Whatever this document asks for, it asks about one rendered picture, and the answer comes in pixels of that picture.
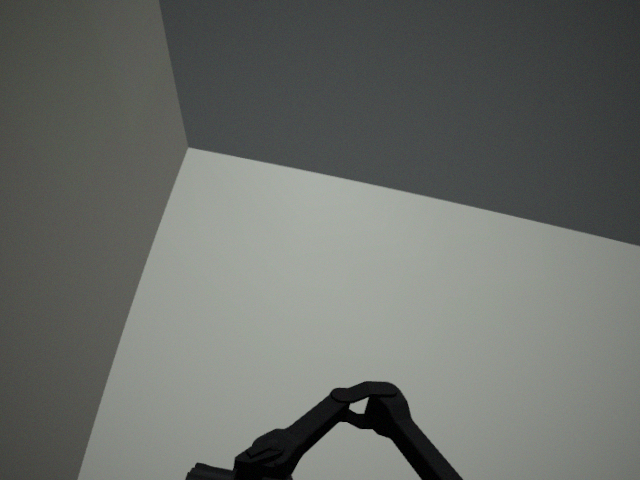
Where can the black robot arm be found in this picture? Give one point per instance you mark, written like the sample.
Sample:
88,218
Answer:
275,455

